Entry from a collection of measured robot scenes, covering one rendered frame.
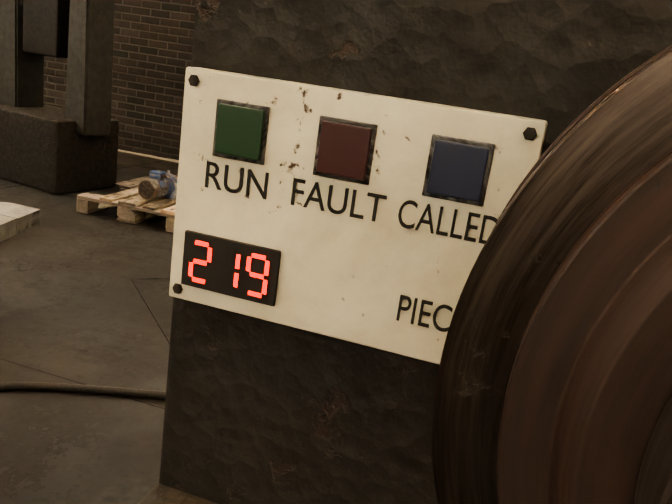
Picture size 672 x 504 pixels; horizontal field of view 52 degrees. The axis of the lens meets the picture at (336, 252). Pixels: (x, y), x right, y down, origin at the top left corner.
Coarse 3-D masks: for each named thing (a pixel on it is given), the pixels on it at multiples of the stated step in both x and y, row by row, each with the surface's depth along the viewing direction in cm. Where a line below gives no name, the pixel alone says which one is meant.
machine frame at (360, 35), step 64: (256, 0) 50; (320, 0) 49; (384, 0) 47; (448, 0) 46; (512, 0) 45; (576, 0) 44; (640, 0) 43; (192, 64) 53; (256, 64) 51; (320, 64) 50; (384, 64) 48; (448, 64) 47; (512, 64) 46; (576, 64) 44; (640, 64) 43; (192, 320) 58; (256, 320) 56; (192, 384) 59; (256, 384) 57; (320, 384) 55; (384, 384) 53; (192, 448) 61; (256, 448) 58; (320, 448) 57; (384, 448) 55
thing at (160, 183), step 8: (152, 176) 480; (160, 176) 479; (168, 176) 483; (144, 184) 472; (152, 184) 472; (160, 184) 478; (168, 184) 489; (176, 184) 497; (144, 192) 473; (152, 192) 472; (160, 192) 479; (168, 192) 491; (176, 192) 501
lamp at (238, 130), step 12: (228, 108) 50; (240, 108) 50; (228, 120) 50; (240, 120) 50; (252, 120) 49; (216, 132) 51; (228, 132) 50; (240, 132) 50; (252, 132) 50; (216, 144) 51; (228, 144) 50; (240, 144) 50; (252, 144) 50; (240, 156) 50; (252, 156) 50
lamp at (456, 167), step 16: (448, 144) 46; (464, 144) 45; (432, 160) 46; (448, 160) 46; (464, 160) 45; (480, 160) 45; (432, 176) 46; (448, 176) 46; (464, 176) 46; (480, 176) 45; (432, 192) 47; (448, 192) 46; (464, 192) 46; (480, 192) 46
